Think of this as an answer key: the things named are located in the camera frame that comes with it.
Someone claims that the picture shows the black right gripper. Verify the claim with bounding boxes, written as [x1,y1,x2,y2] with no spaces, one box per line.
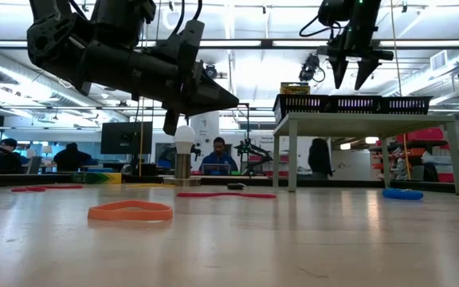
[319,19,394,91]

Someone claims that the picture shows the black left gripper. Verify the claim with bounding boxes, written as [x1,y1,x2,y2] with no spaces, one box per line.
[69,39,240,136]

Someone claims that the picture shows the black slotted plastic basket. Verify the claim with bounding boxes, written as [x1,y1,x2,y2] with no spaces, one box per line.
[379,96,433,116]
[272,93,332,125]
[328,94,383,115]

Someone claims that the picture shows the Crayola crayon box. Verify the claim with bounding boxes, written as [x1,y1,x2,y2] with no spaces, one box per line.
[71,171,123,185]
[279,81,312,96]

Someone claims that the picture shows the brass lamp with white bulb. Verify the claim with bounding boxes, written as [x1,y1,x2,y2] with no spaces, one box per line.
[163,125,202,187]

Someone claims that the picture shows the green perforated metal shelf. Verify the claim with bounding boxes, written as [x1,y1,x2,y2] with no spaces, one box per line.
[272,112,459,195]

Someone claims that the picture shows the person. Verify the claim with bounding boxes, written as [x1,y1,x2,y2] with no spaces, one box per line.
[198,136,239,175]
[308,137,334,179]
[53,142,94,173]
[0,137,26,175]

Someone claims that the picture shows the laptop computer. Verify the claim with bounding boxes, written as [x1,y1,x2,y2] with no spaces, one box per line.
[201,163,233,175]

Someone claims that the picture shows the white ceiling vent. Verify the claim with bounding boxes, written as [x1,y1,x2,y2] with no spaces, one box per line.
[430,50,449,72]

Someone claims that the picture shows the black storage rack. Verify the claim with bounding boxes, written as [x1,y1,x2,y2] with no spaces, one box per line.
[368,127,459,184]

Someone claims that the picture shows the red rubber band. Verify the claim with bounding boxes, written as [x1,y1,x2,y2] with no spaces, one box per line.
[10,184,84,193]
[176,191,277,199]

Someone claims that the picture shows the red storage bins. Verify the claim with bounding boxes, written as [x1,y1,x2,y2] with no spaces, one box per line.
[395,127,445,143]

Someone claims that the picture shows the black computer monitor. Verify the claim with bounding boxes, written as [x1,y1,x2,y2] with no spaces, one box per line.
[100,121,154,155]

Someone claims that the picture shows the yellow rubber band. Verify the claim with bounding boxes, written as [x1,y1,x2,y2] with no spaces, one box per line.
[124,183,175,189]

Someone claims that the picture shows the blue coil wristband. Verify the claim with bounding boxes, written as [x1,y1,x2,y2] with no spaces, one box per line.
[381,187,425,202]

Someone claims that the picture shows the orange rubber band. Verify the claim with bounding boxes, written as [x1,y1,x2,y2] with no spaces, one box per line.
[88,199,174,222]

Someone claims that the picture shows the black overhead camera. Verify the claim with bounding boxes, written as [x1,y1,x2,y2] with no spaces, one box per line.
[204,63,219,81]

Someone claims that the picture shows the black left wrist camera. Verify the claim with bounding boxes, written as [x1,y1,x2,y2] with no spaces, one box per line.
[149,18,206,81]

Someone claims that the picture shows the silver ventilation duct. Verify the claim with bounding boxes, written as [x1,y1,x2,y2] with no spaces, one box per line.
[372,49,459,109]

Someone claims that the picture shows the black horizontal frame bar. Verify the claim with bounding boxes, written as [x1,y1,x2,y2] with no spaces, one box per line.
[0,38,459,51]

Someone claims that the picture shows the black table edge rail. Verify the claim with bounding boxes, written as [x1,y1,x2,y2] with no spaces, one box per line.
[0,171,459,189]

